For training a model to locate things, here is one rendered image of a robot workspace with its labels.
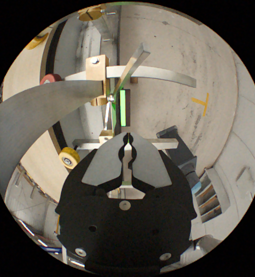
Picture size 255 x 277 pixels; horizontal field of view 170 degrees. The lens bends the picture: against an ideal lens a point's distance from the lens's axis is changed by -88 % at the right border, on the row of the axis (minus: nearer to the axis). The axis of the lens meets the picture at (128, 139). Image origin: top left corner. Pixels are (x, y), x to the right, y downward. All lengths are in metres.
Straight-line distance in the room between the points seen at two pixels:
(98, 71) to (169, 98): 1.05
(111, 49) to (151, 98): 0.84
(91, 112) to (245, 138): 2.76
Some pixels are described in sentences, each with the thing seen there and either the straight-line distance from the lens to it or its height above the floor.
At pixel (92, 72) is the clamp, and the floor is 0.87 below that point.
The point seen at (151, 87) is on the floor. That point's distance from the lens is 1.13.
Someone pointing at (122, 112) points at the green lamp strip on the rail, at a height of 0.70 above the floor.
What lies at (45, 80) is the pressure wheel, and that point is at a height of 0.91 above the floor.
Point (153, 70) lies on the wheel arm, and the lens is 0.25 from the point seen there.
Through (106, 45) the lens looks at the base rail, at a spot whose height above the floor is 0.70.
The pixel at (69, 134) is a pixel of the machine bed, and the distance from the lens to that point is 0.47.
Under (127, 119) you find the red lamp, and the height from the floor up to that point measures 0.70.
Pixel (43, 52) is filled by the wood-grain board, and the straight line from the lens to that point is 0.37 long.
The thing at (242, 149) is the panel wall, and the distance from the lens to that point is 2.65.
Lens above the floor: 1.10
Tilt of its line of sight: 57 degrees down
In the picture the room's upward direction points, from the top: 179 degrees clockwise
